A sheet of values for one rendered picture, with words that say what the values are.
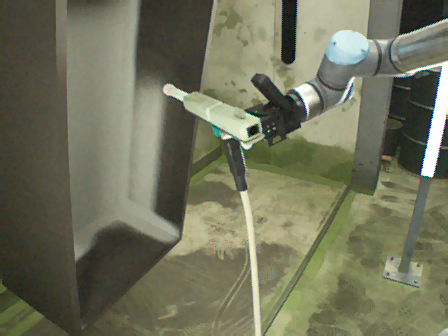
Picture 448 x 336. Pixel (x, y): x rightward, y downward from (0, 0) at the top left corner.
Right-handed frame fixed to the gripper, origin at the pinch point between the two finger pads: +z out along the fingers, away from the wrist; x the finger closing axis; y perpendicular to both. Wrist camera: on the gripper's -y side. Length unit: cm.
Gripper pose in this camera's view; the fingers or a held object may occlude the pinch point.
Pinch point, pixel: (223, 130)
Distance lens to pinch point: 87.5
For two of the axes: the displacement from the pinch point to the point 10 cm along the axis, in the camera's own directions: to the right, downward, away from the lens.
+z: -8.5, 4.2, -3.3
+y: 2.3, 8.4, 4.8
